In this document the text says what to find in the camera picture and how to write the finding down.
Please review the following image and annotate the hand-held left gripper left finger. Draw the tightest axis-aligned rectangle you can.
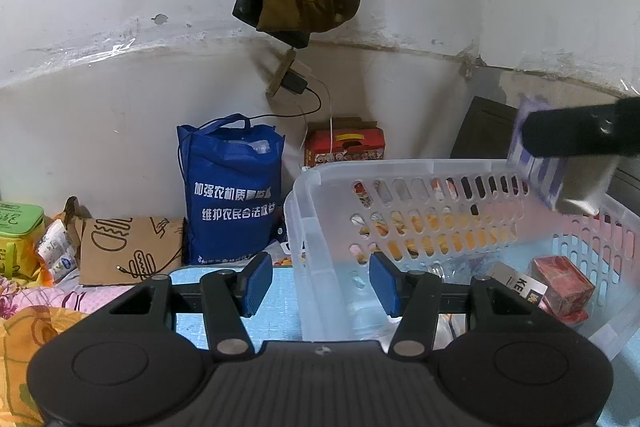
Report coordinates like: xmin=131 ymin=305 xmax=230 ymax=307
xmin=107 ymin=252 xmax=274 ymax=356

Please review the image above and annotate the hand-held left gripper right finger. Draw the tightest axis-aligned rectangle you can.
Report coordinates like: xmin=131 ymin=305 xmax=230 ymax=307
xmin=368 ymin=252 xmax=538 ymax=358

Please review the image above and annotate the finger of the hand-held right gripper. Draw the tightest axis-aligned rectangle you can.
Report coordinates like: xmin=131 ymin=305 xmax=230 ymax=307
xmin=522 ymin=96 xmax=640 ymax=158

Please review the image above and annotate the purple striped box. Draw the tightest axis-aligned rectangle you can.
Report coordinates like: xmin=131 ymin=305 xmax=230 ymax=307
xmin=505 ymin=93 xmax=621 ymax=216

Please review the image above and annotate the translucent white plastic basket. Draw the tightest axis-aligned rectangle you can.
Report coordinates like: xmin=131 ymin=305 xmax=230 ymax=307
xmin=283 ymin=158 xmax=640 ymax=360

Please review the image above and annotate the white and black box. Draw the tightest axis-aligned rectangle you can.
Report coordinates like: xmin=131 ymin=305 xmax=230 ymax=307
xmin=487 ymin=262 xmax=548 ymax=308

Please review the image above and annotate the small red box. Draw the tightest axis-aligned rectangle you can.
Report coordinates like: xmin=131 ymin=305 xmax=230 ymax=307
xmin=530 ymin=255 xmax=596 ymax=325

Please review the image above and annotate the light blue mat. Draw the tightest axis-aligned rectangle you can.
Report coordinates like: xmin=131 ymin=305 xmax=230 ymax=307
xmin=170 ymin=264 xmax=640 ymax=427

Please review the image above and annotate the dark headboard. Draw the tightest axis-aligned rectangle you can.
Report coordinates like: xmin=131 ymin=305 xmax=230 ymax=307
xmin=450 ymin=96 xmax=640 ymax=208

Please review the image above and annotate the blue tote bag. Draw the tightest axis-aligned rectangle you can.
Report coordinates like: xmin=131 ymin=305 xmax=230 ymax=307
xmin=176 ymin=113 xmax=286 ymax=265

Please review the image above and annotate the red gift box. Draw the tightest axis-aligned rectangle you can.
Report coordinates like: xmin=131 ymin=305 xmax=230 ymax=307
xmin=304 ymin=117 xmax=387 ymax=168

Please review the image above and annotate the brown printed paper bag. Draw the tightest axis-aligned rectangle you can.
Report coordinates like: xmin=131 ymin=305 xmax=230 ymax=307
xmin=62 ymin=196 xmax=186 ymax=286

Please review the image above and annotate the white snack packet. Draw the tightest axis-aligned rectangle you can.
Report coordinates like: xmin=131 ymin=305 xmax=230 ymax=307
xmin=39 ymin=221 xmax=71 ymax=259
xmin=50 ymin=247 xmax=81 ymax=284

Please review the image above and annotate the black charger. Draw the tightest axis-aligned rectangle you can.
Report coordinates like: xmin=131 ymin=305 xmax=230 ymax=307
xmin=282 ymin=72 xmax=309 ymax=95

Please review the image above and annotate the pink floral blanket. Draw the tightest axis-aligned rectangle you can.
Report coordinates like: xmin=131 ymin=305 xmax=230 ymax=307
xmin=0 ymin=277 xmax=131 ymax=319

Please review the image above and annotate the green box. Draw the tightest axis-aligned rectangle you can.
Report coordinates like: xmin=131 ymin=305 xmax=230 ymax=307
xmin=0 ymin=202 xmax=46 ymax=280

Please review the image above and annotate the orange yellow cloth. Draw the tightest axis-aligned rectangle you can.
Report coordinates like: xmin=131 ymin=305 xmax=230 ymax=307
xmin=0 ymin=309 xmax=91 ymax=427

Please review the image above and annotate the olive hanging bag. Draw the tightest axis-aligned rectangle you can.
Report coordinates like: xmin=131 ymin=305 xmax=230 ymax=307
xmin=255 ymin=0 xmax=362 ymax=35

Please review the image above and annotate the white cable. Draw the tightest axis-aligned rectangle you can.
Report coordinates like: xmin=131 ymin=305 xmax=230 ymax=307
xmin=295 ymin=62 xmax=336 ymax=168

